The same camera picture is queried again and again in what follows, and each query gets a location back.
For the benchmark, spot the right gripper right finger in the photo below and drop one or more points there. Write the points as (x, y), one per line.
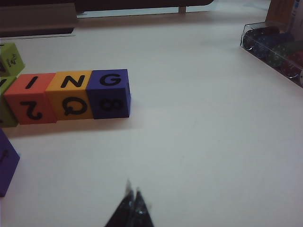
(142, 215)

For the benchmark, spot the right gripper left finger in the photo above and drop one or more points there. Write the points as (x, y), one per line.
(123, 212)

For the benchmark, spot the purple block with 8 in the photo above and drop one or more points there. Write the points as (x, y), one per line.
(106, 104)

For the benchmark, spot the purple block with 5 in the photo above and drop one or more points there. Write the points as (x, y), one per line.
(7, 170)

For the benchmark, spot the yellow block with Q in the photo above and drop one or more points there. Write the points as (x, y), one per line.
(54, 106)

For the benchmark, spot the green block letter N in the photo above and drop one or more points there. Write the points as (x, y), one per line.
(7, 118)

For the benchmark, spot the red-orange block with 2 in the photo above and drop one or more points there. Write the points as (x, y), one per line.
(16, 104)

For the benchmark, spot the green block letter E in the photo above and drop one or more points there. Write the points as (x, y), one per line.
(14, 52)

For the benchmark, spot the clear plastic chip box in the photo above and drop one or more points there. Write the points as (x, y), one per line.
(272, 52)

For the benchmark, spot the brown desk divider panel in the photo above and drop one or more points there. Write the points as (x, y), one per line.
(142, 4)

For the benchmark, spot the brown box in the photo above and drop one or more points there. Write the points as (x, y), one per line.
(277, 11)

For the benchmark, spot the divider support bracket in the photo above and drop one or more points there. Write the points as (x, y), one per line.
(182, 9)

